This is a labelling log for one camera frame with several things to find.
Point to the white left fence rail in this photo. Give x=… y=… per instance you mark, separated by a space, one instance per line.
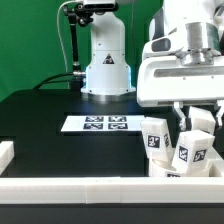
x=6 y=154

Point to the white fence rail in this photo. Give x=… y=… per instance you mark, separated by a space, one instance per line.
x=6 y=154
x=111 y=190
x=217 y=166

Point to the white right fence rail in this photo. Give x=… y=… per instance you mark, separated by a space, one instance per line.
x=217 y=166

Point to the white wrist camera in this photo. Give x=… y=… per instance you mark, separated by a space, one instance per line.
x=164 y=46

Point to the white front fence rail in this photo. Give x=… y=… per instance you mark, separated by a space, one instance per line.
x=111 y=190

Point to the white round stool seat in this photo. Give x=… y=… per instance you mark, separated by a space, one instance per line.
x=160 y=170

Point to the white marker base plate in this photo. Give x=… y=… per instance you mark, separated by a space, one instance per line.
x=102 y=123

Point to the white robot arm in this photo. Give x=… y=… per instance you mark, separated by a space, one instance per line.
x=182 y=63

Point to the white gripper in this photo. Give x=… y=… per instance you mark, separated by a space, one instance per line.
x=163 y=81

